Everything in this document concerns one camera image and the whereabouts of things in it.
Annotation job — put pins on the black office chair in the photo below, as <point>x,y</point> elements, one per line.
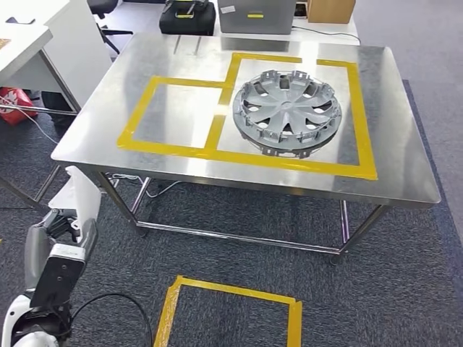
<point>103,5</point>

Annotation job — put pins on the stainless steel workbench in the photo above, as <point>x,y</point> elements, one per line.
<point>398,143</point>

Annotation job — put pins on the grey wheel hubcap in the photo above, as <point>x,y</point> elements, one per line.
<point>285,110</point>

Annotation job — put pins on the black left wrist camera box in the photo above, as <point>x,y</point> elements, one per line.
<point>57,280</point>

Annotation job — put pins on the yellow floor tape square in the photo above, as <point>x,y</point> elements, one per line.
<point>235,291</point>

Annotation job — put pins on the white cabinet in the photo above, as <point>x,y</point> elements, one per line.
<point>79,57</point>

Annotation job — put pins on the white table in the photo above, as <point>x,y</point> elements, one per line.
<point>318,40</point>

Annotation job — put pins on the white plastic car part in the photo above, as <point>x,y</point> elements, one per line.
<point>83,196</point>

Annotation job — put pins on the red patterned bag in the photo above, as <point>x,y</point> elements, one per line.
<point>16,108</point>

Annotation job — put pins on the brown cardboard box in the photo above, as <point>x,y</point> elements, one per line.
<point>331,12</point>

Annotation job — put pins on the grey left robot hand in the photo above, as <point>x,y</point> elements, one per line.
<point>34,254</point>

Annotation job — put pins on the black tool case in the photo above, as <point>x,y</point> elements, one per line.
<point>188,24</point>

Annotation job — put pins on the white desk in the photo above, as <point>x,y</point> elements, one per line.
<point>21,48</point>

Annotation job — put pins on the grey equipment box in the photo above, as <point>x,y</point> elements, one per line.
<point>257,26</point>

